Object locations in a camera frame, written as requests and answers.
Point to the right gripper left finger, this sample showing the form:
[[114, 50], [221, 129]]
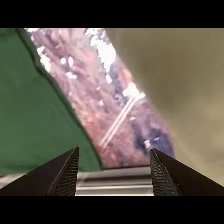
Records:
[[56, 178]]

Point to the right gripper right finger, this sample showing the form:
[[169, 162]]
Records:
[[173, 178]]

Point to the green garment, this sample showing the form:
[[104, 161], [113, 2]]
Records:
[[30, 110]]

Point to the olive garment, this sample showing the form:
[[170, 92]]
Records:
[[186, 83]]

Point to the silver frame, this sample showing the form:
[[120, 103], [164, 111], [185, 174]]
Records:
[[115, 181]]

